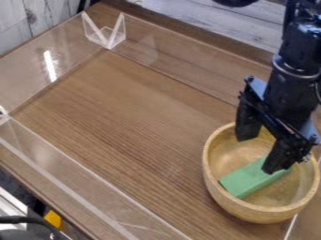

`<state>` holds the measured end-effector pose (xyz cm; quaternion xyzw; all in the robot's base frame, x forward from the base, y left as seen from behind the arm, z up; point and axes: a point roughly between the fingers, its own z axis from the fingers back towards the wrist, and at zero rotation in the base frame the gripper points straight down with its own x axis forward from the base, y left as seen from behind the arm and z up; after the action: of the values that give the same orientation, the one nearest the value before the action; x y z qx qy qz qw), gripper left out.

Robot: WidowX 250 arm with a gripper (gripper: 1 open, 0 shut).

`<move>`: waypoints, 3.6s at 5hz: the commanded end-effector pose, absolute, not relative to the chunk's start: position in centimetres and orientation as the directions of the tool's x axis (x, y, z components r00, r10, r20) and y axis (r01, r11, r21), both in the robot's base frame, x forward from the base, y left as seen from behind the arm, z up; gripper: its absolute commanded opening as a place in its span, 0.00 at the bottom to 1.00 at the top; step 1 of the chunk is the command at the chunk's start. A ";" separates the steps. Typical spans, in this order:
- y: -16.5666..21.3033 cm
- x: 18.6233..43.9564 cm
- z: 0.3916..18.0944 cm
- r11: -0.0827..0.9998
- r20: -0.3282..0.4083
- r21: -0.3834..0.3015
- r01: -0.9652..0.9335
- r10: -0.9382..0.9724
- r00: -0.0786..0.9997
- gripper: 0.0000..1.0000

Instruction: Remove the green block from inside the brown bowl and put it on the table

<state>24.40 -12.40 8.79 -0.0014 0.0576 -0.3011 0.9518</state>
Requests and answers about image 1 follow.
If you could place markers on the clear acrylic corner bracket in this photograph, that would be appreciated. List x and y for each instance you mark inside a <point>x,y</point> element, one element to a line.
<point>106,37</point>

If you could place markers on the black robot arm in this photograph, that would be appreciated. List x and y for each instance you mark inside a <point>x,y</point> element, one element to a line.
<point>302,34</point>

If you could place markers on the brown wooden bowl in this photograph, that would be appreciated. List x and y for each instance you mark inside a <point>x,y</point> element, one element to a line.
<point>259,197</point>

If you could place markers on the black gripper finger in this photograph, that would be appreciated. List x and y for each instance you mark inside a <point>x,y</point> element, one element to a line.
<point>248,122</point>
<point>286,153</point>

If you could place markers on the green rectangular block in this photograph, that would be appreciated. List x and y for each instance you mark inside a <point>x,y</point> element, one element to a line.
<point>248,179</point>

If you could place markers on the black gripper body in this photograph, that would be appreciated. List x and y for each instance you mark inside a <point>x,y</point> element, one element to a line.
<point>286,101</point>

